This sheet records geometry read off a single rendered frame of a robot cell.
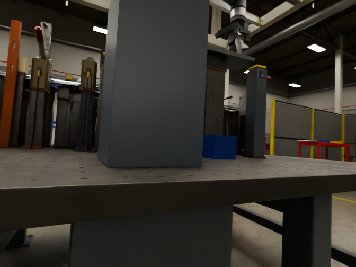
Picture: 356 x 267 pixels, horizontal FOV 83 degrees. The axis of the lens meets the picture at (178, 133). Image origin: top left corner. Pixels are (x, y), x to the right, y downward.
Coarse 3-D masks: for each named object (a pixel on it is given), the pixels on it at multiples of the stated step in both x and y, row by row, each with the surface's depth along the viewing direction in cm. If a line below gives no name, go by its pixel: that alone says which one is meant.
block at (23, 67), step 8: (24, 64) 81; (24, 72) 81; (16, 80) 80; (24, 80) 82; (16, 88) 80; (24, 88) 83; (16, 96) 80; (16, 104) 80; (16, 112) 80; (16, 120) 80; (16, 128) 80; (16, 136) 80; (16, 144) 80
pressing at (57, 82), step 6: (0, 72) 81; (0, 78) 89; (54, 84) 95; (60, 84) 95; (66, 84) 94; (72, 84) 91; (78, 84) 92; (72, 90) 105; (96, 90) 102; (96, 96) 115; (228, 108) 131; (234, 108) 125
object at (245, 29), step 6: (234, 18) 97; (240, 18) 96; (240, 24) 101; (246, 24) 99; (234, 30) 96; (240, 30) 96; (246, 30) 97; (234, 36) 96; (246, 36) 96; (228, 42) 101; (234, 42) 99; (246, 42) 98
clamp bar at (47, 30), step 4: (40, 24) 81; (44, 24) 80; (48, 24) 82; (44, 28) 82; (48, 28) 82; (44, 32) 82; (48, 32) 82; (44, 36) 82; (48, 36) 82; (44, 40) 82; (48, 40) 82; (44, 44) 82; (48, 44) 83; (44, 48) 82; (48, 48) 83; (48, 52) 83; (40, 56) 82; (48, 56) 83
